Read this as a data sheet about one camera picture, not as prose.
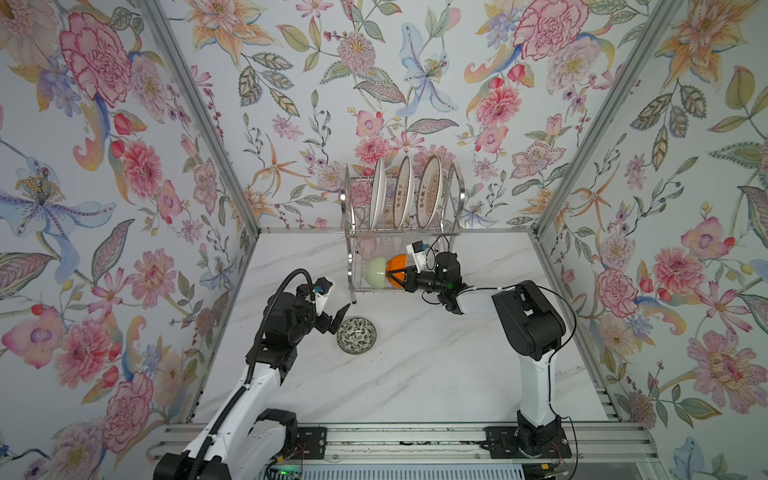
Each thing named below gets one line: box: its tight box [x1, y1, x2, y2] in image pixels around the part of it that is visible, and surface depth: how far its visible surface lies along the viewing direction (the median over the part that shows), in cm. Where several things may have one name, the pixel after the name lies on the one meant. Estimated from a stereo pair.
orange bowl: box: [385, 254, 407, 289], surface depth 94 cm
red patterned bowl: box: [336, 317, 378, 355], surface depth 92 cm
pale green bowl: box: [365, 256, 387, 289], surface depth 94 cm
